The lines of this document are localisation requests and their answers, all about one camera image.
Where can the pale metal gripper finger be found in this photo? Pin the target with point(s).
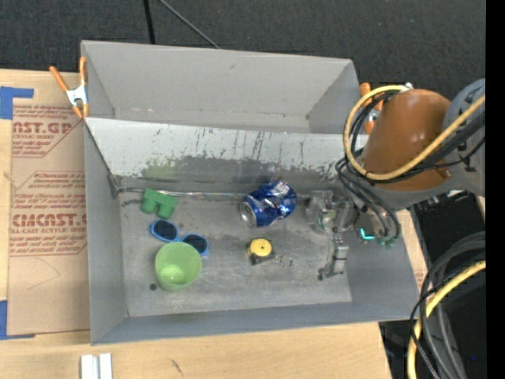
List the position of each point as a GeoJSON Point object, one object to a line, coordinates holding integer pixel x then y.
{"type": "Point", "coordinates": [337, 257]}
{"type": "Point", "coordinates": [320, 211]}

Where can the crushed blue drink can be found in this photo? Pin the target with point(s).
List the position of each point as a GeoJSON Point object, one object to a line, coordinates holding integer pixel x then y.
{"type": "Point", "coordinates": [270, 203]}

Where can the small yellow tape measure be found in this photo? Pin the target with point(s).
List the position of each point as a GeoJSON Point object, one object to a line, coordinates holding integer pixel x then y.
{"type": "Point", "coordinates": [259, 249]}

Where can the grey metal bin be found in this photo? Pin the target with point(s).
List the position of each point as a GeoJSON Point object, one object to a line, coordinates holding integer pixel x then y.
{"type": "Point", "coordinates": [236, 275]}

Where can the green plastic cup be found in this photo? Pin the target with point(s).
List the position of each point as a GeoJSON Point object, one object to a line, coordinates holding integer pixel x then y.
{"type": "Point", "coordinates": [177, 267]}

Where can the blue sunglasses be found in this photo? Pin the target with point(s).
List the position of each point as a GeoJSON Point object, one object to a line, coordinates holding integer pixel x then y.
{"type": "Point", "coordinates": [165, 230]}

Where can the green toy building block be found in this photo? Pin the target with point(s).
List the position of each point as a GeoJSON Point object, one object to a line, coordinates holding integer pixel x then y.
{"type": "Point", "coordinates": [158, 203]}

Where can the brown cardboard board red print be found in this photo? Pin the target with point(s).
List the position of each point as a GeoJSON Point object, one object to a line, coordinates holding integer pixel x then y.
{"type": "Point", "coordinates": [43, 282]}

